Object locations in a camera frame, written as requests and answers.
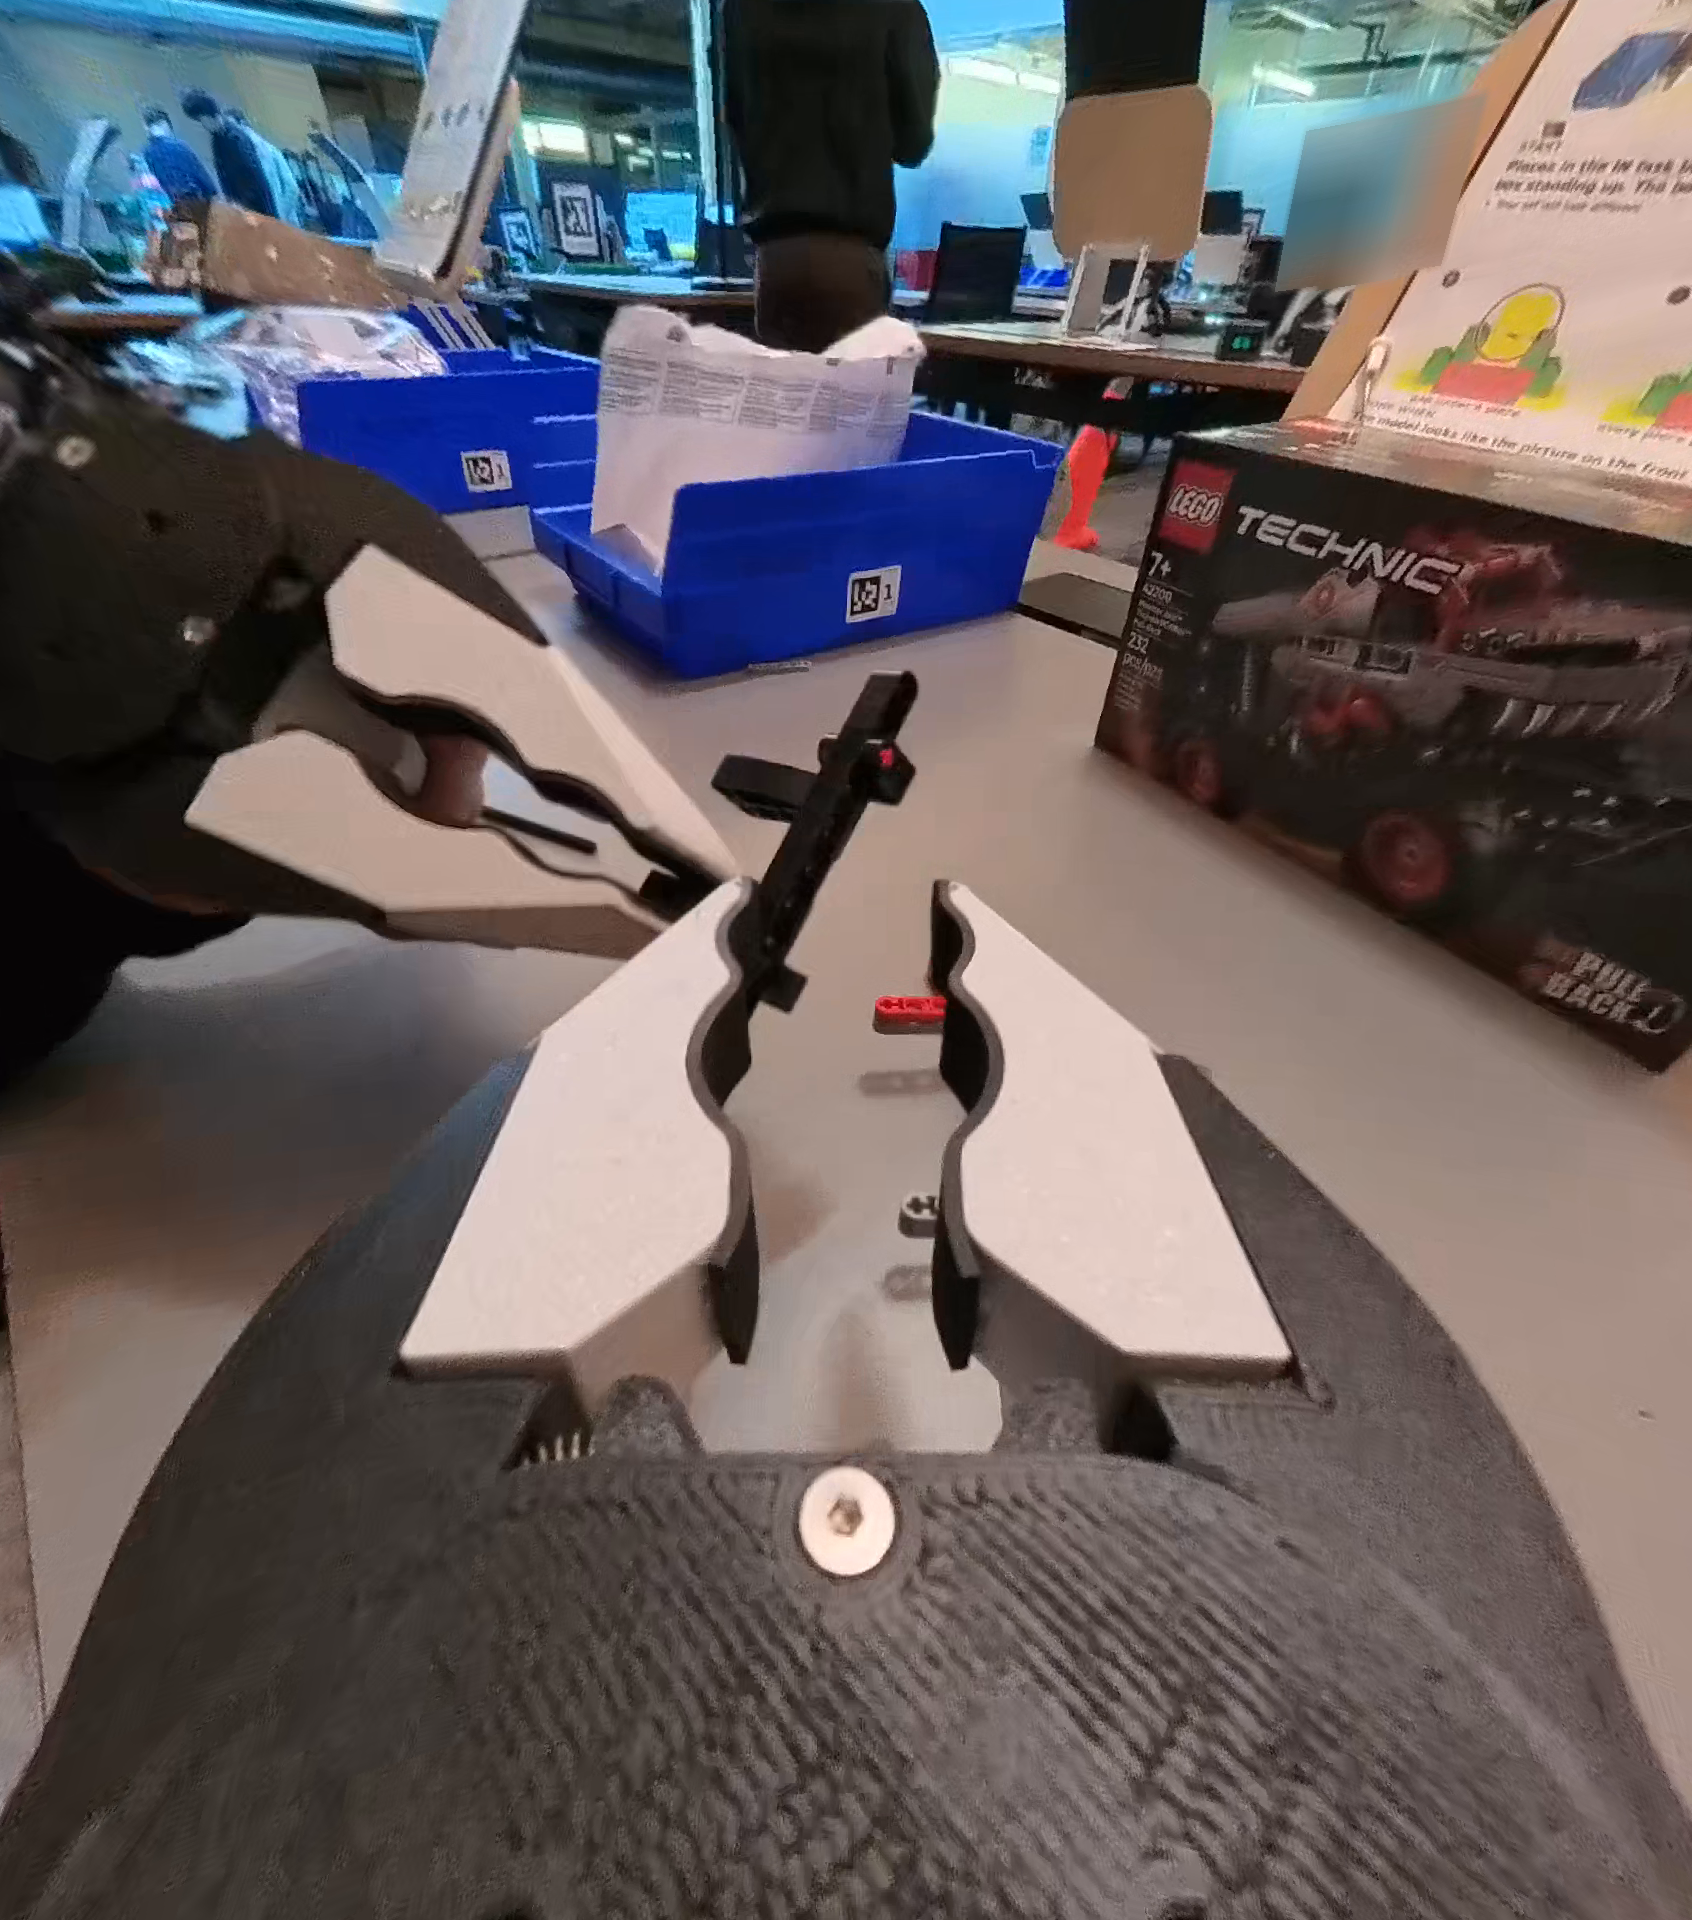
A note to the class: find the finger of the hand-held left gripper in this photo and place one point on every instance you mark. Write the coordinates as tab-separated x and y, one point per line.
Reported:
351	849
486	660

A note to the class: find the brown cardboard box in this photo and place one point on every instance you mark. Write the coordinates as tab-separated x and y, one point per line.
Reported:
290	255

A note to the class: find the red lego angle beam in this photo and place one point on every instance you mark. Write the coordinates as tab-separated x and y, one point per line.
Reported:
909	1010

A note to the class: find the cardboard booklet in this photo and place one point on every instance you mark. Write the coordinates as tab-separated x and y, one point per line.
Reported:
464	135

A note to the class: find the clear plastic bags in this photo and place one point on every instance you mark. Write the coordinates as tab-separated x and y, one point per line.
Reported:
320	353

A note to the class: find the black lego axle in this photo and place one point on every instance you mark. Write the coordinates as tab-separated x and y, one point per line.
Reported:
539	835

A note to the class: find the white printed paper sheet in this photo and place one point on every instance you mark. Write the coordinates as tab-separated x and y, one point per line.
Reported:
741	421

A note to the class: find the orange cone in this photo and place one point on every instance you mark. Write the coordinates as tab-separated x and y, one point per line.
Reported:
1081	489

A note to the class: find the grey lego motor assembly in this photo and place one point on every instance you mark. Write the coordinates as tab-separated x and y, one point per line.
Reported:
917	1212

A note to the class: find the cardboard sign on stand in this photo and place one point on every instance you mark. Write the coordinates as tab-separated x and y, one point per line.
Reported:
1131	173

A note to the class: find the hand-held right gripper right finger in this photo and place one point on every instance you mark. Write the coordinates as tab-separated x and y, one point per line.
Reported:
1108	1185

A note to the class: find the black laptop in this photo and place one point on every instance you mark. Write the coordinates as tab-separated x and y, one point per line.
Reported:
975	271

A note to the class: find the cardboard instruction board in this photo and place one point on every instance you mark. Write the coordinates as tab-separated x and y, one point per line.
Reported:
1610	271

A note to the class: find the black lego beam assembly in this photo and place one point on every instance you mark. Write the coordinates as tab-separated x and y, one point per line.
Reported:
830	810

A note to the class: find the long wooden table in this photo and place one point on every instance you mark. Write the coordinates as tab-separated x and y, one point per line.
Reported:
1086	357

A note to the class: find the blue plastic bin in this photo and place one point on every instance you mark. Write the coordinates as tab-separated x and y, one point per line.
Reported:
411	428
817	541

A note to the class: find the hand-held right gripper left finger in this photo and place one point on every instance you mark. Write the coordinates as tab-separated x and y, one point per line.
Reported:
576	1185

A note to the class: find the black lego set box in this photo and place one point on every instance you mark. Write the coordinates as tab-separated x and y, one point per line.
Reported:
1447	735

